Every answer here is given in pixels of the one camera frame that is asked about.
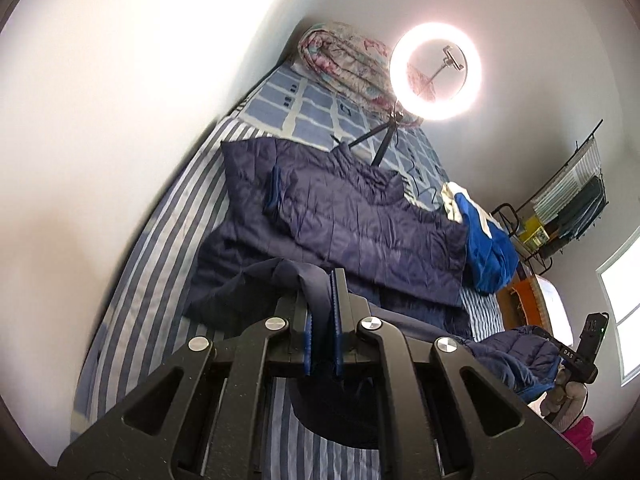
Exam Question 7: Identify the striped blue white mattress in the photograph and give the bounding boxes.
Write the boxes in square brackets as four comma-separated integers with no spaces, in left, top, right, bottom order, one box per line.
[70,117,504,479]

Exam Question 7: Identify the navy puffer jacket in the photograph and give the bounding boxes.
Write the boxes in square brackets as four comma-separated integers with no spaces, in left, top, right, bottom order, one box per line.
[182,136,564,453]

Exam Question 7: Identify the black clothes rack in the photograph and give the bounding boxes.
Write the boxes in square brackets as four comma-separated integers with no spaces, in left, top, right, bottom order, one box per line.
[491,132,608,278]

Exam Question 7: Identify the window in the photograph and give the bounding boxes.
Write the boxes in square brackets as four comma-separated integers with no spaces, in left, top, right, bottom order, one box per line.
[597,229,640,386]

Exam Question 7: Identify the floral folded quilt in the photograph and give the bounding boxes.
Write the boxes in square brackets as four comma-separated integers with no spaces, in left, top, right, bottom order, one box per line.
[297,22,404,117]

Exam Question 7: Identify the pink sleeve forearm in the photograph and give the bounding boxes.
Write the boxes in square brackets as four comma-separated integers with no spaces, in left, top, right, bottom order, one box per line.
[563,416,597,467]

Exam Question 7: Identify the gloved right hand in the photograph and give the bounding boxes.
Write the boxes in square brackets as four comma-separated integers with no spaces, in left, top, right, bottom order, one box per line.
[540,367,588,432]

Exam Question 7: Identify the dark hanging clothes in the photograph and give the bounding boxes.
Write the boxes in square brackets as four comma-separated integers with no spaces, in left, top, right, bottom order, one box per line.
[551,176,608,240]

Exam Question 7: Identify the orange covered bench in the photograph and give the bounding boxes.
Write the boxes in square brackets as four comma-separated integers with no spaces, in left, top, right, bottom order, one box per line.
[497,269,574,347]

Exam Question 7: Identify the striped hanging towel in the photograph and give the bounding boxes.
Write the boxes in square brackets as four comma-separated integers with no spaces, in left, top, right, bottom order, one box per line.
[530,136,602,226]

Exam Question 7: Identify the bright ring light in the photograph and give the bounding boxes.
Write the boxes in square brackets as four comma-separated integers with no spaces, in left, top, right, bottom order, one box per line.
[390,22,483,122]

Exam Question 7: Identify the blue folded garment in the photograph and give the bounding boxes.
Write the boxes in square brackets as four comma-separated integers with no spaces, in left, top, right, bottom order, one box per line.
[440,181,518,295]

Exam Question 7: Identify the yellow green box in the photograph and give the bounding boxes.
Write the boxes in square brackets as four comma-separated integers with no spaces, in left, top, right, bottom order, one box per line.
[518,214,549,252]

